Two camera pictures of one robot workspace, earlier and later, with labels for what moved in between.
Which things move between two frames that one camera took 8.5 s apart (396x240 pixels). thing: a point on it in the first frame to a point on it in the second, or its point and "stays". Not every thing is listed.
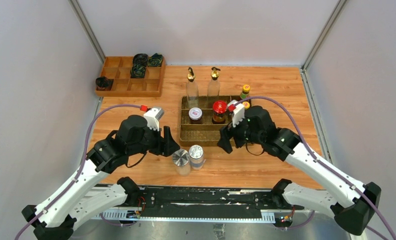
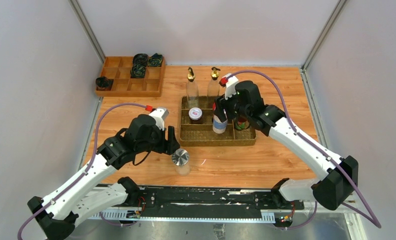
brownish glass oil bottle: (214, 85) stays
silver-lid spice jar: (196, 155) to (218, 126)
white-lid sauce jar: (195, 114) stays
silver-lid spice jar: (181, 159) stays
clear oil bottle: (192, 90) stays
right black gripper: (226, 133) to (221, 103)
